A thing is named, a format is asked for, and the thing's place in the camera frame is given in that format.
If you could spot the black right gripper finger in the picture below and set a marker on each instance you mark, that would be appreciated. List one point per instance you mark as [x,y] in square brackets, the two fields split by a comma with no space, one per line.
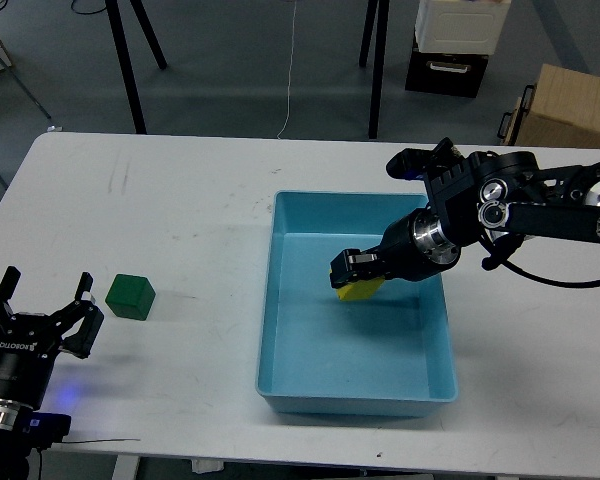
[354,265]

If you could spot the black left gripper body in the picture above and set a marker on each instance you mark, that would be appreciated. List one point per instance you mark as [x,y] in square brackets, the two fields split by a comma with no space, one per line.
[29,345]

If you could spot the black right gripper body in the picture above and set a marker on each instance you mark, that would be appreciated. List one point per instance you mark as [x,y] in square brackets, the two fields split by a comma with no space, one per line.
[415,248]

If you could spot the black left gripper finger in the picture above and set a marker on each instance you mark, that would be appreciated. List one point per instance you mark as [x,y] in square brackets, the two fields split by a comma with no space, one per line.
[7,288]
[78,323]

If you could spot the yellow cube block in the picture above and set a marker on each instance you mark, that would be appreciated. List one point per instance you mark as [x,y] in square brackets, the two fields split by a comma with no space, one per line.
[360,290]

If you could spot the green cube block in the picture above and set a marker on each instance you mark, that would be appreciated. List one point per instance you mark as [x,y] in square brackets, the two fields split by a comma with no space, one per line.
[130,296]

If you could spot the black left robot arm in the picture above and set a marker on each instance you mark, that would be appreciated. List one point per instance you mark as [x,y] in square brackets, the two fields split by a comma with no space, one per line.
[14,450]

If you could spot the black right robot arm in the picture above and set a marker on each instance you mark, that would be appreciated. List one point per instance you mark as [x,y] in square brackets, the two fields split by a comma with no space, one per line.
[496,200]

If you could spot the black storage box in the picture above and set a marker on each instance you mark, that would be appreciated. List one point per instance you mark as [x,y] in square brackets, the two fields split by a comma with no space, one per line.
[459,75]

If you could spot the light blue plastic bin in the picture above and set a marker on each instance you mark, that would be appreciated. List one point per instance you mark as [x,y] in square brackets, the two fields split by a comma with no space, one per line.
[390,355]

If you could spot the black table leg right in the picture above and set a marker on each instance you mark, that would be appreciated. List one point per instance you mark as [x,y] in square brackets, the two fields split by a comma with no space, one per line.
[375,28]

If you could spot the blue lit camera module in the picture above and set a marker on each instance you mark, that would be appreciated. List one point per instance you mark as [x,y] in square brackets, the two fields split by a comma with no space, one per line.
[40,430]

